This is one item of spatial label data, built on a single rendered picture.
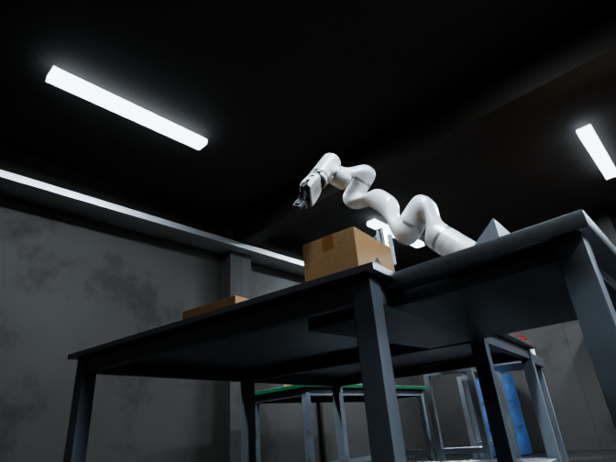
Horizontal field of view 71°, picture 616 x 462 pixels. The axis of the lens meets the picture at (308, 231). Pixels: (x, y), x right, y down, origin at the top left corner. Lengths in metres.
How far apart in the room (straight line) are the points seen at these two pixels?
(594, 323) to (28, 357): 3.68
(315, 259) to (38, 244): 2.98
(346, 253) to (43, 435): 2.97
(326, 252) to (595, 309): 0.92
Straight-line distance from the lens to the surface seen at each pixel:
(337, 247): 1.60
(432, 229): 1.85
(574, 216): 1.07
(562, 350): 6.75
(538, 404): 3.00
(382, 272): 1.15
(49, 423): 4.00
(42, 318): 4.06
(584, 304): 1.05
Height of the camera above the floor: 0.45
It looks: 25 degrees up
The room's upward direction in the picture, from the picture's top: 5 degrees counter-clockwise
